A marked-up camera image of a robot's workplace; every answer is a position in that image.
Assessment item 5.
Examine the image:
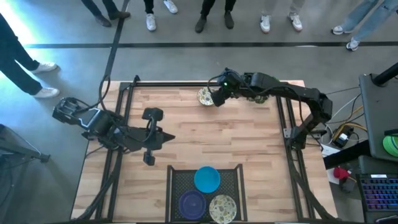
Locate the white paper sheet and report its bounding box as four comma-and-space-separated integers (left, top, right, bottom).
321, 144, 341, 158

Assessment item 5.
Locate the red object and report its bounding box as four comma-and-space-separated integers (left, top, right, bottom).
333, 166, 351, 180

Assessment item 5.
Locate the purple plastic mini bowl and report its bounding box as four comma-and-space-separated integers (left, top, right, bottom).
178, 190, 207, 221

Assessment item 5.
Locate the blue plastic mini bowl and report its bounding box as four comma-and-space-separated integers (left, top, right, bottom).
193, 166, 221, 194

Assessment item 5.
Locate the black pole stand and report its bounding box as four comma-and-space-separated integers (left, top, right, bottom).
372, 62, 398, 87

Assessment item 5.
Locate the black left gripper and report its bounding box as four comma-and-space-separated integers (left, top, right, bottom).
123, 108, 176, 166

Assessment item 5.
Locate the green tape roll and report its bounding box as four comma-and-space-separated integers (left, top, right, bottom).
382, 135, 398, 158

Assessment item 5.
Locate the green plant in white pot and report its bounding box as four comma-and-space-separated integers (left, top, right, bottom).
247, 93, 271, 105

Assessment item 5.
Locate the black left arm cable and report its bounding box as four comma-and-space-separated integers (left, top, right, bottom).
98, 74, 141, 114

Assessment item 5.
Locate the person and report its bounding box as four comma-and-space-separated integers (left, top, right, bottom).
330, 0, 398, 52
142, 0, 179, 32
259, 0, 307, 34
195, 0, 237, 34
81, 0, 131, 28
0, 12, 60, 99

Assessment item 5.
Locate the black metal mesh rack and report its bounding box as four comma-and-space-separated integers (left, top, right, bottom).
164, 164, 249, 223

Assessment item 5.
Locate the yellow cable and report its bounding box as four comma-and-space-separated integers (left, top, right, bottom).
331, 105, 368, 141

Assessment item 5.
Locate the grey table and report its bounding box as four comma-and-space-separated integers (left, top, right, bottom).
359, 73, 398, 162

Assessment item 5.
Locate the black aluminium rig frame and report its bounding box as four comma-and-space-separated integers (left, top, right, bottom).
72, 74, 340, 224

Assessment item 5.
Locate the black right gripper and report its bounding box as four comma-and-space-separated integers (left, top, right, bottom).
210, 68, 252, 108

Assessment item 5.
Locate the yellow floral mini bowl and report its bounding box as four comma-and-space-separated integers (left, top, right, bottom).
197, 86, 215, 106
208, 194, 238, 224

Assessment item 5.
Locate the black power box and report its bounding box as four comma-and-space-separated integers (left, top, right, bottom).
332, 126, 355, 149

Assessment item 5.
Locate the black floor stand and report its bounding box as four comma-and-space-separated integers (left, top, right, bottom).
0, 123, 51, 224

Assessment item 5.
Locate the white cable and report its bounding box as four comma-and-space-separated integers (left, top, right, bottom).
334, 93, 363, 125

